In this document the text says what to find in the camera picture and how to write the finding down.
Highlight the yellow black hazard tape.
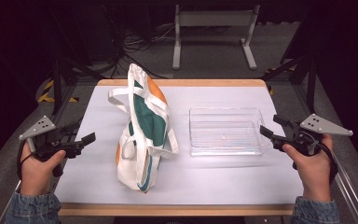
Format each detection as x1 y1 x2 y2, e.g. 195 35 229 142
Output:
36 78 80 104

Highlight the white metal stand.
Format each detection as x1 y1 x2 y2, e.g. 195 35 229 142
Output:
172 3 261 71

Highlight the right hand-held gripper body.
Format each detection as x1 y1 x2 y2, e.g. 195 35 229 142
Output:
276 113 354 157

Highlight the clear plastic box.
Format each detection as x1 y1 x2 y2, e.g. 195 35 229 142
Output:
188 106 269 158

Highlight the black metal stand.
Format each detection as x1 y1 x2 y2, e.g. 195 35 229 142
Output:
48 6 106 116
260 55 318 115

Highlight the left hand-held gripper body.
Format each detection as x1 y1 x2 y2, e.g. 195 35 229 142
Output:
18 115 85 161

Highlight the person's right hand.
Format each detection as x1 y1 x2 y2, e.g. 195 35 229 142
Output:
282 133 335 203

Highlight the white green orange tote bag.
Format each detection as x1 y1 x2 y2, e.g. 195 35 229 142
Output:
107 63 180 194

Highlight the person's left hand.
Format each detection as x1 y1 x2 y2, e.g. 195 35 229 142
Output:
19 141 67 197

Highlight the bundle of black floor cables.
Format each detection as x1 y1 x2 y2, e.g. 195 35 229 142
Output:
105 24 175 78

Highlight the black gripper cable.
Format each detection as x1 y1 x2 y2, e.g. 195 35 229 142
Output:
16 139 34 181
318 141 339 185

